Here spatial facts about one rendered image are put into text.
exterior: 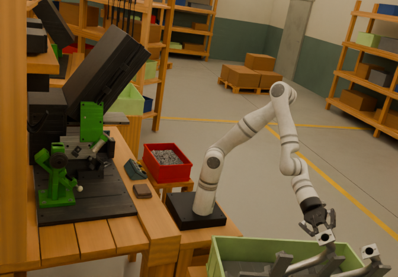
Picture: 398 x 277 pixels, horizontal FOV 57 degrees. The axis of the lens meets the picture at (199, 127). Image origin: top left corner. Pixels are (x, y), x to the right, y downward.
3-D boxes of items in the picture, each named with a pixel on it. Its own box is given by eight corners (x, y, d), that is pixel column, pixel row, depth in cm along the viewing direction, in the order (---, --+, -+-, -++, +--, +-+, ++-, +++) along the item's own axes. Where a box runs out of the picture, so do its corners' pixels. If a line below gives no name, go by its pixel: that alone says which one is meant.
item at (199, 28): (208, 62, 1077) (221, -20, 1000) (96, 50, 977) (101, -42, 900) (202, 58, 1124) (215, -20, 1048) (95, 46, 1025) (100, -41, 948)
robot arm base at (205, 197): (206, 203, 185) (214, 174, 179) (213, 215, 177) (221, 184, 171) (189, 204, 181) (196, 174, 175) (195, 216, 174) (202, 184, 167)
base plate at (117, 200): (95, 126, 261) (95, 123, 261) (137, 215, 170) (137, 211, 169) (29, 126, 243) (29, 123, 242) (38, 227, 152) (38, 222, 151)
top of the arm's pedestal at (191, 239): (214, 205, 202) (215, 198, 201) (241, 242, 175) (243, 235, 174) (158, 210, 189) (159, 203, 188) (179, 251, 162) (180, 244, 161)
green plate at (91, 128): (99, 139, 201) (100, 100, 198) (102, 141, 194) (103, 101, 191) (77, 139, 196) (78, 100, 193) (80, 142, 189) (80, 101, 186)
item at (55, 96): (60, 141, 225) (62, 87, 214) (66, 164, 200) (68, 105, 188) (27, 142, 217) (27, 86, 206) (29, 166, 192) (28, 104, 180)
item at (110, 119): (122, 116, 225) (122, 112, 224) (129, 126, 212) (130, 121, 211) (54, 116, 208) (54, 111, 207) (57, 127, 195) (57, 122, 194)
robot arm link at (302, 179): (313, 196, 140) (292, 196, 137) (298, 166, 151) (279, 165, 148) (321, 185, 135) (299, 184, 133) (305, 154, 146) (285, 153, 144)
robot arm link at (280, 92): (295, 138, 141) (304, 143, 148) (286, 76, 151) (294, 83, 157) (273, 144, 146) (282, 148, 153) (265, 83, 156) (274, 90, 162)
